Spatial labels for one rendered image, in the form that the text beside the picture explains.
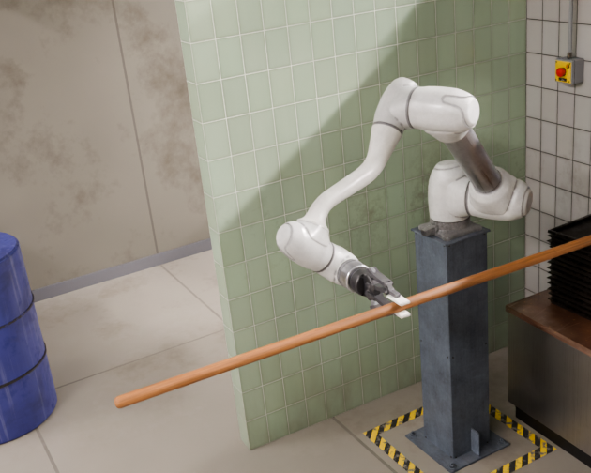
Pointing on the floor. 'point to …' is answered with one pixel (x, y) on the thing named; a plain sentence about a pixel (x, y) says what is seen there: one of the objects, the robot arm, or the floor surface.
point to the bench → (560, 377)
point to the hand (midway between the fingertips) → (399, 305)
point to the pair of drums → (9, 346)
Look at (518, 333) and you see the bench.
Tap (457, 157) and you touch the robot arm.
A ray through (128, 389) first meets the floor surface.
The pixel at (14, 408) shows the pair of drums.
